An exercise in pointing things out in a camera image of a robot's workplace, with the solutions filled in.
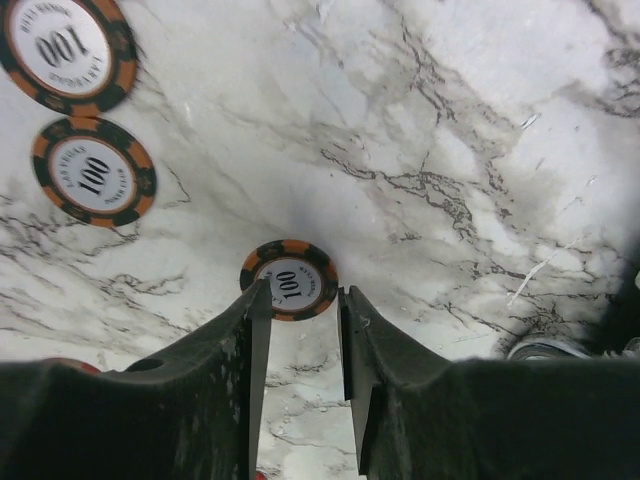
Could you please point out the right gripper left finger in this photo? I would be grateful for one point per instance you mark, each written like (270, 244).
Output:
(189, 411)

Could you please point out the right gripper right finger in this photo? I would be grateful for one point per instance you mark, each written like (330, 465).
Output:
(417, 415)

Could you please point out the black poker chip case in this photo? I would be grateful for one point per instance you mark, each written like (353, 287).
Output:
(615, 333)

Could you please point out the brown 100 poker chip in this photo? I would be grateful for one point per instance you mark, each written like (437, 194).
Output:
(303, 278)
(94, 170)
(77, 58)

